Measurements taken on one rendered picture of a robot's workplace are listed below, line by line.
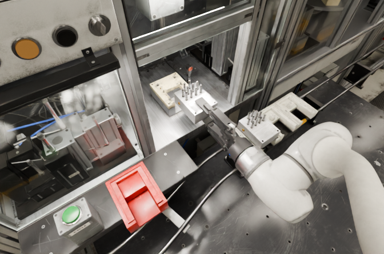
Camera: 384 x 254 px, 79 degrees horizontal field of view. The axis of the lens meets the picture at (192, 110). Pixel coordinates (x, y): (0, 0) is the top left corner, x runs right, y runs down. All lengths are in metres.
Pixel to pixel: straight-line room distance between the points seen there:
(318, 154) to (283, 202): 0.14
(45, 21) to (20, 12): 0.03
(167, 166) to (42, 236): 0.40
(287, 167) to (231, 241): 0.43
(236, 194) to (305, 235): 0.28
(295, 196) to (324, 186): 0.54
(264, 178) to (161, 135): 0.42
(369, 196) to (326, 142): 0.19
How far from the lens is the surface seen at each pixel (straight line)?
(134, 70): 0.56
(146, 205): 0.77
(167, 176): 0.81
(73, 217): 0.69
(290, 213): 0.65
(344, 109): 1.51
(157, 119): 0.94
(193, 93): 0.81
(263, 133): 0.90
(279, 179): 0.65
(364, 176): 0.54
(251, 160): 0.67
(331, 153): 0.63
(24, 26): 0.45
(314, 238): 1.08
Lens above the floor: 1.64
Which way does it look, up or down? 50 degrees down
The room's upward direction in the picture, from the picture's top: straight up
